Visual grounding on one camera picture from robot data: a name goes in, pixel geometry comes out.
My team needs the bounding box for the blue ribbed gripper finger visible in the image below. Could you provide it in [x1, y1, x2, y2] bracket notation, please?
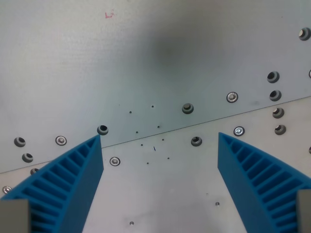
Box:
[217, 132, 311, 233]
[0, 134, 104, 233]

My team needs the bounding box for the recessed grey bolt head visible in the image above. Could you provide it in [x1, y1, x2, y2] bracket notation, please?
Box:
[182, 102, 194, 115]

